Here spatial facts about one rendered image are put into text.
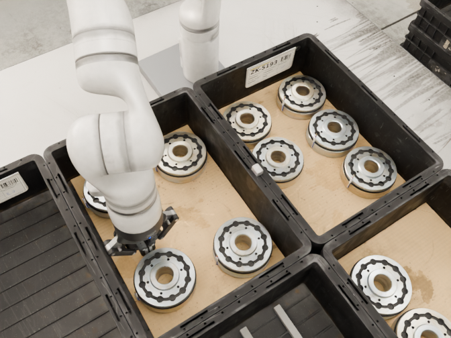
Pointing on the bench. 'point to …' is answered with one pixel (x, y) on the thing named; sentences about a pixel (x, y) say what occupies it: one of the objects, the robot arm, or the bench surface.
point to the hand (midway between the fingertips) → (146, 247)
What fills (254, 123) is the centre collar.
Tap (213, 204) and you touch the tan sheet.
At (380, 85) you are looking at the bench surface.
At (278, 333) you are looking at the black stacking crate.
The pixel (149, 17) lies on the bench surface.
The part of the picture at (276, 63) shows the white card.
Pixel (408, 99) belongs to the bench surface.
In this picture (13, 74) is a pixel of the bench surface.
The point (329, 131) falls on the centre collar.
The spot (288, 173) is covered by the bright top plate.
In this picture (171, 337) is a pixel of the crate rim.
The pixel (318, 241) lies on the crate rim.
